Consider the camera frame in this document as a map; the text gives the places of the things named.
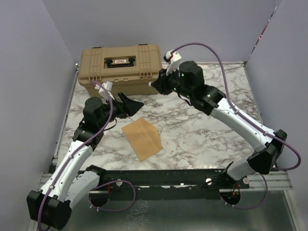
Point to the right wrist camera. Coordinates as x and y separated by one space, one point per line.
173 58

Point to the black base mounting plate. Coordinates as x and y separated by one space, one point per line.
163 184

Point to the aluminium frame rail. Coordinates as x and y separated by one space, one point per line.
276 181

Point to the tan plastic tool case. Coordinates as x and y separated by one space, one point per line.
129 69

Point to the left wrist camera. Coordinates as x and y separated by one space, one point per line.
108 86

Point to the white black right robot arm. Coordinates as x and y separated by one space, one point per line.
188 81

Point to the brown paper envelope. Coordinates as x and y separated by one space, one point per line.
143 138

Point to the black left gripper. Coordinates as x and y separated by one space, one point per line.
133 106

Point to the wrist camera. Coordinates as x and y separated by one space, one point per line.
108 86
173 58

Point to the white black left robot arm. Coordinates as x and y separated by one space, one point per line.
52 204

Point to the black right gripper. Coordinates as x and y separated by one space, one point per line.
160 83

